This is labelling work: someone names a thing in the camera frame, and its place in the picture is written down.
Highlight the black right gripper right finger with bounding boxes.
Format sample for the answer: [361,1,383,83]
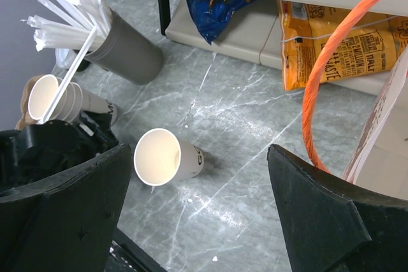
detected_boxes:
[267,144,407,271]

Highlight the bundle of wrapped white straws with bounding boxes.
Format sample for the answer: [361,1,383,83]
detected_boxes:
[24,0,112,124]

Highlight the white paper coffee cup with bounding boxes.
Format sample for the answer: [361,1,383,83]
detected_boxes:
[133,128,205,187]

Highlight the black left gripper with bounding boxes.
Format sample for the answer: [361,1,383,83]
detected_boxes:
[1,119,118,196]

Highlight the paper takeout bag orange handles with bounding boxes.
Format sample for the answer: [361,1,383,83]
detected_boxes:
[302,0,408,199]

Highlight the grey straw holder cup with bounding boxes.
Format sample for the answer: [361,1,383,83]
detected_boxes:
[85,11,164,85]

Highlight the stack of white lids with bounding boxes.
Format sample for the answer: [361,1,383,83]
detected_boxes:
[55,48,91,72]

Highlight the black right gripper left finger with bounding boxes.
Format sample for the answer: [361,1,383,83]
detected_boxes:
[1,144,131,271]

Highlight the blue snack bag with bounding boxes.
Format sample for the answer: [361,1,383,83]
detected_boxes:
[186,0,257,45]

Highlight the stack of white paper cups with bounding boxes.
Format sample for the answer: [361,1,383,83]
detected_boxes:
[28,75,118,123]

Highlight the orange snack bag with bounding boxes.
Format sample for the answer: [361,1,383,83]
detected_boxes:
[277,1,407,90]

